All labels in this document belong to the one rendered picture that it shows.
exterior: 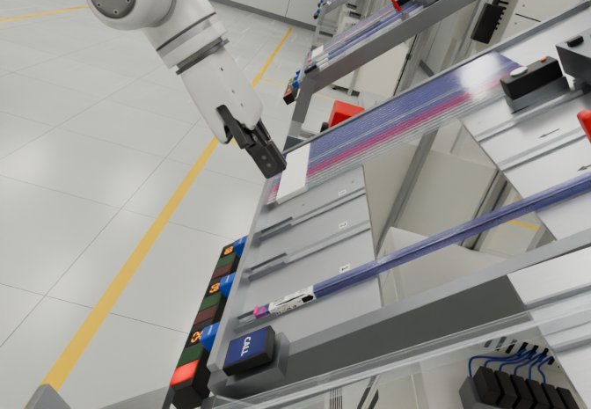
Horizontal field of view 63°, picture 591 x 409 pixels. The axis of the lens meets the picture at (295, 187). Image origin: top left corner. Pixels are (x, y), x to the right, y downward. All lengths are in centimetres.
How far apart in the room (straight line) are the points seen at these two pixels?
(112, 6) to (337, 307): 38
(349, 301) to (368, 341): 7
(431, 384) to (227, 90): 55
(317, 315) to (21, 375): 109
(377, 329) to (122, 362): 114
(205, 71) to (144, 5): 10
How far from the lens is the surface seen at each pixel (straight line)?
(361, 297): 55
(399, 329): 50
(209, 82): 57
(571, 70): 81
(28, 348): 159
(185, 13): 57
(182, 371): 66
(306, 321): 57
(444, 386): 85
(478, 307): 49
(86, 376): 152
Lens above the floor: 115
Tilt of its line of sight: 25 degrees down
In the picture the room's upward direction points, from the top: 17 degrees clockwise
